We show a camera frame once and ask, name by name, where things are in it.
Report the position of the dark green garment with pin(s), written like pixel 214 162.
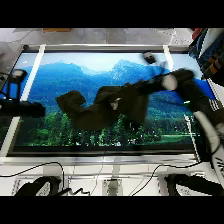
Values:
pixel 100 113

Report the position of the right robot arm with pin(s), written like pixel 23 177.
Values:
pixel 207 133

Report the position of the heap of clothes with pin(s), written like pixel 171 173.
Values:
pixel 210 56

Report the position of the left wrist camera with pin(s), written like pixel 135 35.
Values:
pixel 18 74

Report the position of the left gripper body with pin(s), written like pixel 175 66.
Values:
pixel 33 109

